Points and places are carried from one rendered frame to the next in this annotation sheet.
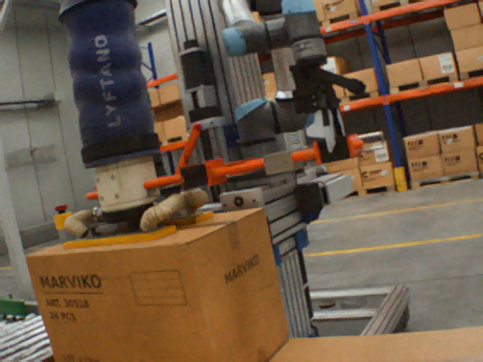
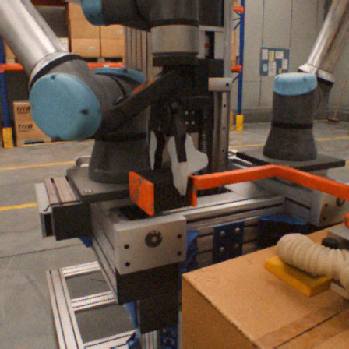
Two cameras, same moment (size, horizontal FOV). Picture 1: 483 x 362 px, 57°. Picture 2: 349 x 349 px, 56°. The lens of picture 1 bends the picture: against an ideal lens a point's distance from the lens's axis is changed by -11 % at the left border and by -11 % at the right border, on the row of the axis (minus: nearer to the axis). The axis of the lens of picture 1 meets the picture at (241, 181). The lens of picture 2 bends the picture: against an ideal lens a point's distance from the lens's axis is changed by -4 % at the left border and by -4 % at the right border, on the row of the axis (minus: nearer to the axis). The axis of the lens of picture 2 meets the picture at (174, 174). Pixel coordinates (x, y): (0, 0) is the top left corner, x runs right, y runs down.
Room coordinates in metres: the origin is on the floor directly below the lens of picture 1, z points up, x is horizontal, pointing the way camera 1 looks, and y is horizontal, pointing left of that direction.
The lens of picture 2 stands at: (1.38, 0.89, 1.25)
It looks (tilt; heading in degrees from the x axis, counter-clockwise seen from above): 15 degrees down; 305
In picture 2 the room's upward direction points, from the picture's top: straight up
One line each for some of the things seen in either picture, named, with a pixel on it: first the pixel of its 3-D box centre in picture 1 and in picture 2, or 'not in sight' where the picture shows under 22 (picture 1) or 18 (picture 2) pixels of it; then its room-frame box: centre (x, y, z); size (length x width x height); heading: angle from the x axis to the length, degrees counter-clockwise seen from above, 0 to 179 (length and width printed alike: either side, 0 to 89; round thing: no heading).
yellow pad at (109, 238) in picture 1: (115, 233); not in sight; (1.25, 0.35, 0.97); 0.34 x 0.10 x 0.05; 63
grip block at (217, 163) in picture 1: (203, 174); not in sight; (1.22, 0.09, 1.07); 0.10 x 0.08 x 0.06; 153
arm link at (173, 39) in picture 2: not in sight; (174, 44); (1.70, 0.43, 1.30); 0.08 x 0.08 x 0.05
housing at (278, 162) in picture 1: (283, 161); not in sight; (1.13, -0.10, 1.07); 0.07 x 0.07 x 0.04; 63
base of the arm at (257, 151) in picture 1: (260, 154); (290, 138); (1.65, -0.08, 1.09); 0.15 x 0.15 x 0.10
